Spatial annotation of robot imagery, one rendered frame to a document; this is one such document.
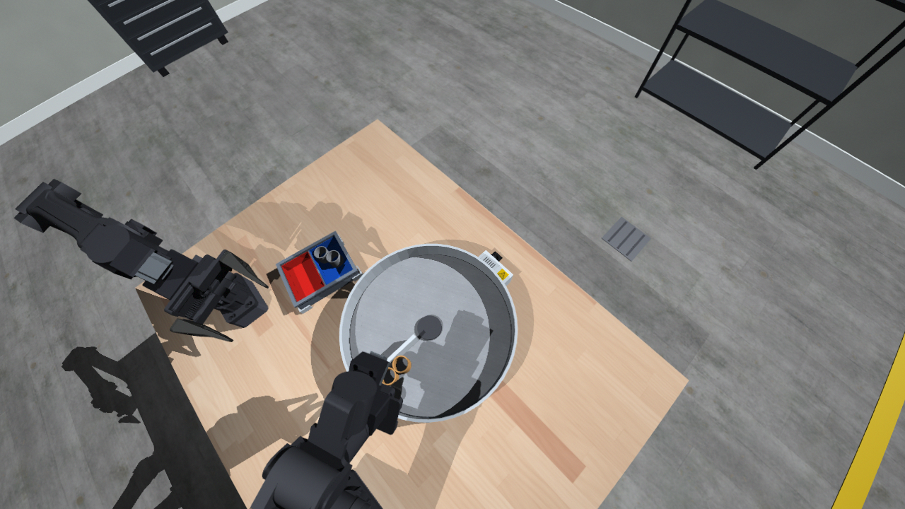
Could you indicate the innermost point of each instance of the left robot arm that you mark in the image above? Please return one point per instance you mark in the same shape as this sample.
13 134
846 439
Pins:
130 247

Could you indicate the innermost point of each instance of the bronze bushing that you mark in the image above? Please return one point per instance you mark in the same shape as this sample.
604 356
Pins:
395 379
394 364

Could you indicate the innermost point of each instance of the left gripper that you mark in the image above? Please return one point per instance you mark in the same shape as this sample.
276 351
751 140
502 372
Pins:
196 299

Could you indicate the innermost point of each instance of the grey metal bushing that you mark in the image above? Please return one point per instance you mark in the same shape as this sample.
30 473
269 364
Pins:
331 255
319 251

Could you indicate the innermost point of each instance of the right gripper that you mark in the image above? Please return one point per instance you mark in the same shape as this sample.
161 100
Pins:
389 423

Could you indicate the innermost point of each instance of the grey round turntable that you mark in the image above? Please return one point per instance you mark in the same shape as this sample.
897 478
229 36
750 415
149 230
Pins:
459 309

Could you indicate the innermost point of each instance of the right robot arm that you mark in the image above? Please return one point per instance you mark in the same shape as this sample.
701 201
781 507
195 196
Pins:
314 473

